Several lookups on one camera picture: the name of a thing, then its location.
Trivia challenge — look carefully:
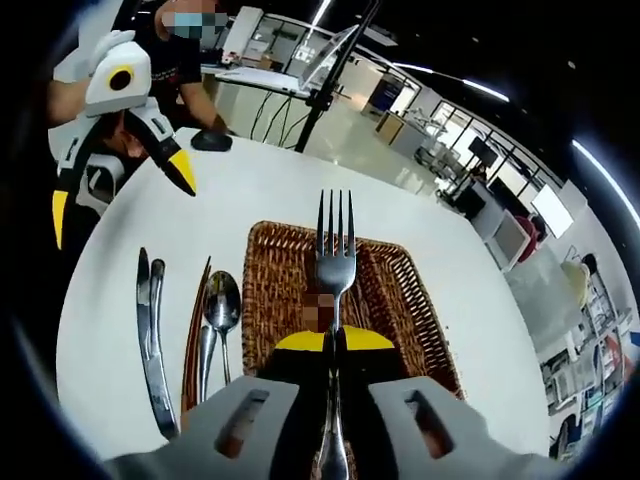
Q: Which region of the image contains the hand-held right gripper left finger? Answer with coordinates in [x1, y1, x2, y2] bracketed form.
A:
[102, 329, 334, 480]

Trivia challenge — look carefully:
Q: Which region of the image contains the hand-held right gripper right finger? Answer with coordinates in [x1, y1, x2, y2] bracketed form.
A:
[333, 324, 551, 480]

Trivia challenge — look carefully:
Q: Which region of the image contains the silver metal knife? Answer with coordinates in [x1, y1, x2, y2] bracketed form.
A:
[137, 247, 180, 441]
[147, 258, 169, 381]

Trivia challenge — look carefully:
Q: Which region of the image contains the brown wooden chopstick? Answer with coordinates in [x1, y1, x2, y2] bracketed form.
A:
[181, 269, 207, 411]
[185, 256, 212, 414]

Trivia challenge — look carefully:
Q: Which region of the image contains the silver metal spoon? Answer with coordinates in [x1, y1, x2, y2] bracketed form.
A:
[198, 323, 220, 404]
[203, 269, 243, 386]

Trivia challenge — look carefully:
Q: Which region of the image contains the brown wicker storage slots basket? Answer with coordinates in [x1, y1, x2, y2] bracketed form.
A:
[241, 219, 466, 401]

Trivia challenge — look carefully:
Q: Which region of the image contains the silver metal fork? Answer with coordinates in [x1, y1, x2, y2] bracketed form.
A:
[314, 188, 359, 480]

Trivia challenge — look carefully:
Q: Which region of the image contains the white storage shelving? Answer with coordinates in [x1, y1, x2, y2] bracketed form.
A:
[542, 279, 631, 451]

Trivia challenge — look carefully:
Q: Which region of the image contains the person's left hand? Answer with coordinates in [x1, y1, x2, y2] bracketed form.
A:
[105, 112, 152, 159]

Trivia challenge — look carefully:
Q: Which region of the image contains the black computer mouse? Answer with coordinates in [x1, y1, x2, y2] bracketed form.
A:
[191, 131, 234, 152]

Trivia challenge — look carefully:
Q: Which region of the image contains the white stand shelf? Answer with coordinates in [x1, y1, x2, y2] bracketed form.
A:
[214, 64, 311, 99]

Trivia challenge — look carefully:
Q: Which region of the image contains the black tripod stand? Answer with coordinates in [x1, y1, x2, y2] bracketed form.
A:
[294, 0, 382, 154]

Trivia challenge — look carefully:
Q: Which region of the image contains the translucent white chair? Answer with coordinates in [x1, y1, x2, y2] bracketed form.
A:
[504, 249, 586, 346]

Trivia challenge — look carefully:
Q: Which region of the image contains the monitor on tripod stand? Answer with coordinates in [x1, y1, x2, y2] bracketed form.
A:
[299, 23, 362, 87]

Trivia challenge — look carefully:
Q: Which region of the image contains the white office chair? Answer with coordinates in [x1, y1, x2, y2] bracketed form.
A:
[492, 212, 536, 271]

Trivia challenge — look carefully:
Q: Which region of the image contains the blue banner stand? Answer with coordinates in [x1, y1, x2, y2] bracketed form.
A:
[368, 79, 402, 115]

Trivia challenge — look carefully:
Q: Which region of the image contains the wooden cabinet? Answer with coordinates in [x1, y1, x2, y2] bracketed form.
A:
[374, 112, 416, 157]

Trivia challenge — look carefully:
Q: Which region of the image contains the black monitor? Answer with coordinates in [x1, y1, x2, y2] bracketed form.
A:
[468, 137, 500, 166]

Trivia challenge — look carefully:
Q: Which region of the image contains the long curved ceiling light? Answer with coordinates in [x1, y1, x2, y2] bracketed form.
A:
[572, 139, 631, 211]

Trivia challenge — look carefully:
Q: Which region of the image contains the ceiling light strip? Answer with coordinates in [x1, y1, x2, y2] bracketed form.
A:
[462, 77, 511, 104]

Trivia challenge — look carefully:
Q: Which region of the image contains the white wall screen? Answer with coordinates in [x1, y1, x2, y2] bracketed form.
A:
[529, 185, 575, 242]

